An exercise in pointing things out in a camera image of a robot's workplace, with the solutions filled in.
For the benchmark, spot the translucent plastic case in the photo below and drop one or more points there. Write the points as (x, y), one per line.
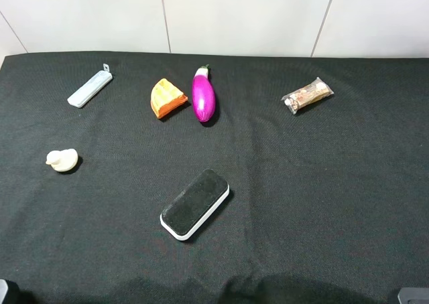
(89, 89)

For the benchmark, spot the purple toy eggplant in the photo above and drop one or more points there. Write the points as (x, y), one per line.
(203, 95)

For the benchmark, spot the orange waffle wedge toy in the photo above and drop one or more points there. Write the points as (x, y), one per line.
(165, 97)

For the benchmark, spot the black white board eraser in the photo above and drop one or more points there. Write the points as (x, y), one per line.
(194, 205)

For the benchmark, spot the wrapped snack bar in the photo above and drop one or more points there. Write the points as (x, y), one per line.
(311, 93)

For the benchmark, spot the black cloth table cover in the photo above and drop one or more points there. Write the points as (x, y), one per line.
(164, 178)

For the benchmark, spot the cream rubber duck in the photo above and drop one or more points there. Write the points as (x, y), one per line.
(62, 161)

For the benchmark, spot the grey device bottom right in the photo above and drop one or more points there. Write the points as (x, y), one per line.
(413, 295)

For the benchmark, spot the grey device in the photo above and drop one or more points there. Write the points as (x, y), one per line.
(4, 289)
(413, 295)

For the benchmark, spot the grey device bottom left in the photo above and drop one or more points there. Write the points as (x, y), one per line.
(4, 289)

